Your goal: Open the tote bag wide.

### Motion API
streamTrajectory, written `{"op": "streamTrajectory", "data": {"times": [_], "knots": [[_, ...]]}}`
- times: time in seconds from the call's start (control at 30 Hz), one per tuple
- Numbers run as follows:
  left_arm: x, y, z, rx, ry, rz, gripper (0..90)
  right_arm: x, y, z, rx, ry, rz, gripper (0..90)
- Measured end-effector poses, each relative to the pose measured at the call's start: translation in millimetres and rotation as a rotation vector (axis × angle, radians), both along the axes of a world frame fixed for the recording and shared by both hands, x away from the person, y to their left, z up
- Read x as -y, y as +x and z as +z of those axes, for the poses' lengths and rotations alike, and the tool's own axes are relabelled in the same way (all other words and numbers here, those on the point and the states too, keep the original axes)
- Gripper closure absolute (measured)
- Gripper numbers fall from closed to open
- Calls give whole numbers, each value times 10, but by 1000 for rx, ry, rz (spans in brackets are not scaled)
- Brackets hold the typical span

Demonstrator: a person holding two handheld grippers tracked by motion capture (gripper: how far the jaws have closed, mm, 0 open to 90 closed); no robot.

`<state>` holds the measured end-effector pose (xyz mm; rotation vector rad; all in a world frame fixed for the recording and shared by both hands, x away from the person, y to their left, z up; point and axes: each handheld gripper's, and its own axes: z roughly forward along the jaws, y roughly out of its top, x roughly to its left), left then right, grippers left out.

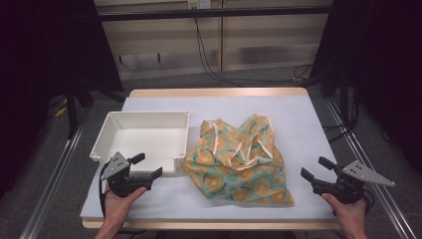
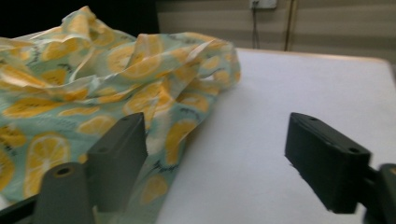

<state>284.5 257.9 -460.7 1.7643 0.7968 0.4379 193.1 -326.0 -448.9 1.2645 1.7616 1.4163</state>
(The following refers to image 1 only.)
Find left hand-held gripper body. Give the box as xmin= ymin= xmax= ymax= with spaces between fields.
xmin=99 ymin=151 xmax=154 ymax=199

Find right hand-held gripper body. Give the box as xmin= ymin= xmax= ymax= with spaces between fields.
xmin=311 ymin=160 xmax=397 ymax=205

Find white plastic tray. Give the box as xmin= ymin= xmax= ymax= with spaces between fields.
xmin=89 ymin=110 xmax=192 ymax=176

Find orange patterned green fabric bag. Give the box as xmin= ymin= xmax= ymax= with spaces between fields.
xmin=180 ymin=114 xmax=296 ymax=208

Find person's right hand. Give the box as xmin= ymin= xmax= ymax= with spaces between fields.
xmin=320 ymin=192 xmax=369 ymax=234

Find person's left hand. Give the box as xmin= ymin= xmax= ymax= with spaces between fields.
xmin=103 ymin=186 xmax=148 ymax=231

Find white table mat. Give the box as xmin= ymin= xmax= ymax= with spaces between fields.
xmin=79 ymin=95 xmax=338 ymax=222

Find black stand leg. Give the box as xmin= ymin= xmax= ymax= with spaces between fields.
xmin=64 ymin=87 xmax=82 ymax=139

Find black curtain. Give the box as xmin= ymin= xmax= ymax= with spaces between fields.
xmin=310 ymin=0 xmax=422 ymax=175
xmin=0 ymin=0 xmax=124 ymax=198

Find black horizontal bar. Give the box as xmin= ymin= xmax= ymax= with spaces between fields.
xmin=99 ymin=5 xmax=333 ymax=22

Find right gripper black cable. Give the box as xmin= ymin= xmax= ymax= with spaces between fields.
xmin=361 ymin=189 xmax=376 ymax=214

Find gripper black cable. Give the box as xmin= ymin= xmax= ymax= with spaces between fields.
xmin=361 ymin=189 xmax=376 ymax=214
xmin=98 ymin=161 xmax=111 ymax=217

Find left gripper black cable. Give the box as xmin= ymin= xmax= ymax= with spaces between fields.
xmin=98 ymin=161 xmax=111 ymax=217

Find metal floor rail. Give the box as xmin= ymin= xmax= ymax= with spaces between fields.
xmin=19 ymin=120 xmax=86 ymax=239
xmin=323 ymin=99 xmax=417 ymax=239

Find black floor cables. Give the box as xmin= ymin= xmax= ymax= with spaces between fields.
xmin=321 ymin=94 xmax=361 ymax=144

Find long black wall cable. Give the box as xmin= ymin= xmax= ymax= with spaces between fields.
xmin=192 ymin=8 xmax=315 ymax=89

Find white wall socket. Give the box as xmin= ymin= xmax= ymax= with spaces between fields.
xmin=187 ymin=0 xmax=213 ymax=10

